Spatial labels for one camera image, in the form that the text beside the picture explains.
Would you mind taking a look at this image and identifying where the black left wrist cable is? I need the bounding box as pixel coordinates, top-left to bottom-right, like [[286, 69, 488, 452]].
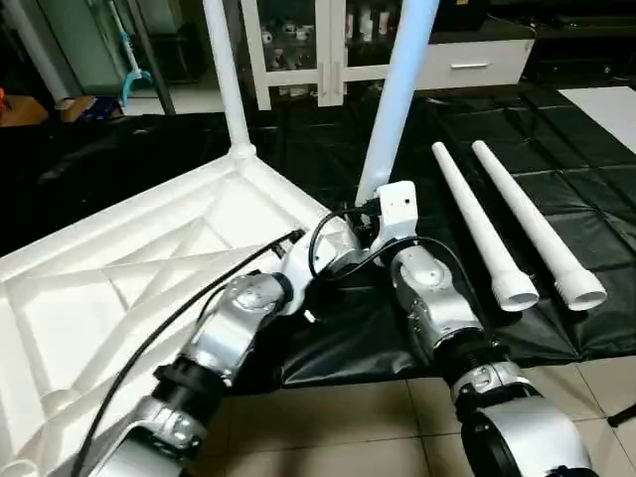
[[70, 229, 305, 477]]

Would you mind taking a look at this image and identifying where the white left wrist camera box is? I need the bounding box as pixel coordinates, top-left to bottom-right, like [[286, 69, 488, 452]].
[[274, 237, 325, 319]]

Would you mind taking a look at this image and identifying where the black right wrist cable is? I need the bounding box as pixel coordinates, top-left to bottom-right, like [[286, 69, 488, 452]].
[[308, 205, 478, 319]]

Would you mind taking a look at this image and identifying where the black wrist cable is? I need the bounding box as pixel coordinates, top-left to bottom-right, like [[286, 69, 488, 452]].
[[70, 229, 305, 477], [308, 205, 478, 319]]

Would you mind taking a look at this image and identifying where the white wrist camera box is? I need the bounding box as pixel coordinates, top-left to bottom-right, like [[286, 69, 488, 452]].
[[372, 181, 420, 263], [274, 237, 325, 319]]

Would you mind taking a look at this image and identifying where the black work mat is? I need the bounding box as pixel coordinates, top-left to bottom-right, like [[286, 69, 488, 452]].
[[0, 84, 636, 389]]

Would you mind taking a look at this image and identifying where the white glass-door cabinet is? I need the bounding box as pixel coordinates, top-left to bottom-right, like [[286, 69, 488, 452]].
[[238, 0, 418, 110]]

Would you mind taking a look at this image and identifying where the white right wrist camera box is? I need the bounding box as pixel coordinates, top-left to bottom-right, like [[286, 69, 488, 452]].
[[372, 181, 420, 263]]

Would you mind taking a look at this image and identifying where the white drawer unit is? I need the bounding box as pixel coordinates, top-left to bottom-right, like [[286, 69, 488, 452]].
[[417, 30, 538, 92]]

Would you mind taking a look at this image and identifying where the white plastic table leg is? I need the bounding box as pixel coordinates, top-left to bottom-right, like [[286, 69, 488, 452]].
[[471, 139, 608, 311], [354, 0, 440, 212], [203, 0, 257, 162], [430, 141, 541, 313]]

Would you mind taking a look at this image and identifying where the teal long-handled dustpan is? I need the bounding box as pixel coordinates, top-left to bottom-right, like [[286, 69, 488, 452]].
[[107, 0, 156, 104]]

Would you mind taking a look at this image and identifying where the blue and yellow box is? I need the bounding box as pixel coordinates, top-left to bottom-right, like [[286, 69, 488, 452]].
[[58, 93, 112, 120]]

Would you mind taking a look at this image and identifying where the brown wooden desk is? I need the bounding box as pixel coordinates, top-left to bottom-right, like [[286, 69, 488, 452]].
[[0, 91, 49, 126]]

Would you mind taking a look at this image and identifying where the white plastic table top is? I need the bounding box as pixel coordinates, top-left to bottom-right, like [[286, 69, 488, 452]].
[[0, 145, 365, 477]]

